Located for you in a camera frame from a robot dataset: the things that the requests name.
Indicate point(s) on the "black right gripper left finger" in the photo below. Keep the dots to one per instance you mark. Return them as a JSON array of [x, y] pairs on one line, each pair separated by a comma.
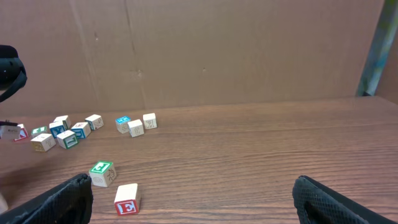
[[68, 203]]

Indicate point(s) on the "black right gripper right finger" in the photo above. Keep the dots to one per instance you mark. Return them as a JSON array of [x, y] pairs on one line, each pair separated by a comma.
[[318, 204]]

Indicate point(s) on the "red E wooden block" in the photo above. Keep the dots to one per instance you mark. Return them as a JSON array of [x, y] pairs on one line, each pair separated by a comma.
[[127, 199]]

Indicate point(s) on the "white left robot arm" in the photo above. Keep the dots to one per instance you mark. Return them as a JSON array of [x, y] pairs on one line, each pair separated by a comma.
[[13, 74]]

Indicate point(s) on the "green letter wooden block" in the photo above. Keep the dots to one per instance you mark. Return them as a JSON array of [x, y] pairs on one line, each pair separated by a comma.
[[103, 173]]

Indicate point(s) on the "green L wooden block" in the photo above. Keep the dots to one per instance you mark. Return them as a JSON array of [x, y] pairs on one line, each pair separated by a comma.
[[67, 139]]

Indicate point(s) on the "yellow 7 wooden block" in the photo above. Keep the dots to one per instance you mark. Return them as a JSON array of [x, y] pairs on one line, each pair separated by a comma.
[[43, 142]]

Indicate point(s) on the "blue framed wooden block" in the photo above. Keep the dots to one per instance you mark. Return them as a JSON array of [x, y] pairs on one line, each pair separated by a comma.
[[81, 129]]

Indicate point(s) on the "blue X wooden block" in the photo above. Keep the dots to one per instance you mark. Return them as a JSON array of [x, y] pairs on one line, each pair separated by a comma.
[[56, 128]]

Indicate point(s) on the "green 4 wooden block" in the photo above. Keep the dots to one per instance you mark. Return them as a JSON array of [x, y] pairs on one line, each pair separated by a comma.
[[37, 131]]

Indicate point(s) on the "plain top wooden block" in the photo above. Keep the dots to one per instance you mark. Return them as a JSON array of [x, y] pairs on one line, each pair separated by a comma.
[[65, 119]]

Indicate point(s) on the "red X wooden block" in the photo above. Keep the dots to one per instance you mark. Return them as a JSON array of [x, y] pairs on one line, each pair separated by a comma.
[[23, 133]]

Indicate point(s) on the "teal edged wooden block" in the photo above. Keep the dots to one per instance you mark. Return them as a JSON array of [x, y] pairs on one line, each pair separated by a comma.
[[95, 121]]

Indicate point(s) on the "blue top wooden block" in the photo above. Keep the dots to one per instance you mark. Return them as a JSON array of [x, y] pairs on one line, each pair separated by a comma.
[[122, 124]]

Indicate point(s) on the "number 3 wooden block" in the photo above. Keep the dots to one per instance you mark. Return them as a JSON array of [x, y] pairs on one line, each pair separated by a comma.
[[135, 128]]

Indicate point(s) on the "letter K wooden block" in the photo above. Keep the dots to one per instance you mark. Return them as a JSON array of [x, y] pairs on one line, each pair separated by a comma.
[[150, 121]]

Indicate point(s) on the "colourful pole in corner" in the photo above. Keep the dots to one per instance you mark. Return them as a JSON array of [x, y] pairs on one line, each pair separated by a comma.
[[383, 38]]

